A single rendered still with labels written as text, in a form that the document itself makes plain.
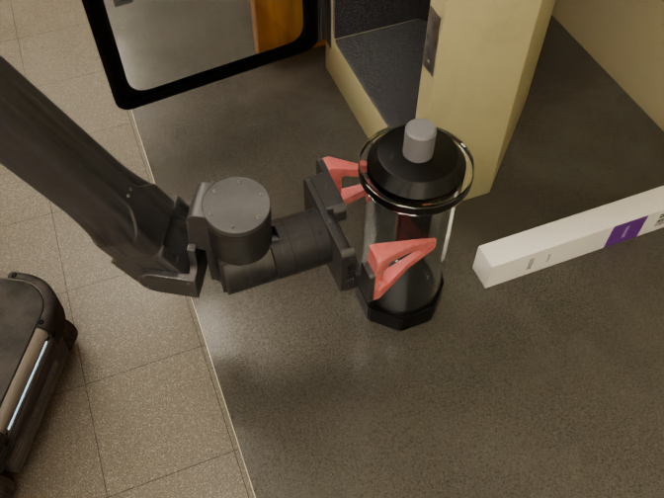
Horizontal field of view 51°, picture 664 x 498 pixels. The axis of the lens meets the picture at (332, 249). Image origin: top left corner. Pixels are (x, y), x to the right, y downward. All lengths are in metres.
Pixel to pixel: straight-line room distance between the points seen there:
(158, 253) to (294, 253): 0.12
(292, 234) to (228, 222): 0.09
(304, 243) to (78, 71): 2.16
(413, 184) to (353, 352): 0.25
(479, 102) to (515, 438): 0.36
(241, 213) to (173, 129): 0.47
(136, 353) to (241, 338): 1.13
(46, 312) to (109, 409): 0.30
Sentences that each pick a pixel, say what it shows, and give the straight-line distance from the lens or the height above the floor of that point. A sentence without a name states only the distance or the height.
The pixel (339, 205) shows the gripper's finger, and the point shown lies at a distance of 0.66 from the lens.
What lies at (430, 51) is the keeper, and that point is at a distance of 0.74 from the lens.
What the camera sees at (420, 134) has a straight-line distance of 0.62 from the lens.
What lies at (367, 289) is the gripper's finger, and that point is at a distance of 0.66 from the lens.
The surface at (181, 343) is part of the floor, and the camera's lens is 1.91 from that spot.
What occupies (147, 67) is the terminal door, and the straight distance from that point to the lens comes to 0.97.
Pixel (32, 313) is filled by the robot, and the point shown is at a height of 0.24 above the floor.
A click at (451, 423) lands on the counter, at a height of 0.94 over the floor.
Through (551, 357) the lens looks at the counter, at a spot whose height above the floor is 0.94.
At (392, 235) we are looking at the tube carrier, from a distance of 0.67.
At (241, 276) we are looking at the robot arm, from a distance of 0.65.
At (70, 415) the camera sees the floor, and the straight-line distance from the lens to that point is 1.90.
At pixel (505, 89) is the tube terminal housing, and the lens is 0.82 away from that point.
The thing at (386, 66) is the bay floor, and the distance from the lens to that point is 1.00.
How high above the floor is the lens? 1.64
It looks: 54 degrees down
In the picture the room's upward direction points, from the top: straight up
